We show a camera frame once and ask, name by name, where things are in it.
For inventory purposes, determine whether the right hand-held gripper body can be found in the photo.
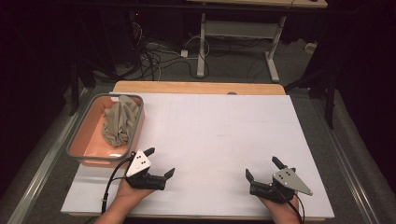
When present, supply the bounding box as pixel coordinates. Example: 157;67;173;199
248;167;314;205

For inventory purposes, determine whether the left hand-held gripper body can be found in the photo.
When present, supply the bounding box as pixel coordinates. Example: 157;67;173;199
124;149;167;191

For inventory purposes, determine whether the person's right hand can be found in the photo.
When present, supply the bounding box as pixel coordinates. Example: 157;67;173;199
257;194;301;217

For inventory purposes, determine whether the person's left hand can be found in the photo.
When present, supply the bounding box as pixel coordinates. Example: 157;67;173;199
114;179;156;208

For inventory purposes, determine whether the beige crumpled cloth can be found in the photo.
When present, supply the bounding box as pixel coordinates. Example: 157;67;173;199
101;94;141;148

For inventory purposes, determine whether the pink basin with grey rim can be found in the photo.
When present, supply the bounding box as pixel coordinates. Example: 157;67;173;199
65;92;146;169

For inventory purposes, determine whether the white table cover sheet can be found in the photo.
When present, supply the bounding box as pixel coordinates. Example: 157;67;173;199
60;91;336;219

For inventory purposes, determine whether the wooden table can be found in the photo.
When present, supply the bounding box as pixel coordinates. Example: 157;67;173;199
67;80;327;222

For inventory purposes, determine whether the black metal stand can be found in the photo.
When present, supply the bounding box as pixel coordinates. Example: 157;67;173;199
283;60;338;131
68;12;98;118

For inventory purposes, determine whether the small white box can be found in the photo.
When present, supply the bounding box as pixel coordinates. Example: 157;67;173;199
304;41;318;54

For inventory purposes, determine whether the light wooden desktop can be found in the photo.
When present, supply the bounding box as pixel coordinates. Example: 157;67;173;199
186;0;329;9

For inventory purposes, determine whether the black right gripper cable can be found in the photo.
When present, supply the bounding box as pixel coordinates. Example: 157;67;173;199
274;186;306;224

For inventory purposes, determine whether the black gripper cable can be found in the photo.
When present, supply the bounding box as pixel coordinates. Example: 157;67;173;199
274;186;306;224
100;151;136;216

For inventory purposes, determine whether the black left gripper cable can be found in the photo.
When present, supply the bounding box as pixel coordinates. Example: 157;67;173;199
100;151;136;216

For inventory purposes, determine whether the grey metal floor rail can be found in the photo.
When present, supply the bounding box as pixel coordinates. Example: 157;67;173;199
310;91;382;224
5;87;92;224

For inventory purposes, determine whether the tangle of floor cables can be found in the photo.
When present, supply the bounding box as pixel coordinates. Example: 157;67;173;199
115;18;213;82

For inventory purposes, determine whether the white metal desk frame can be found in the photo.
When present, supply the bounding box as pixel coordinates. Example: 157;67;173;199
195;11;288;84

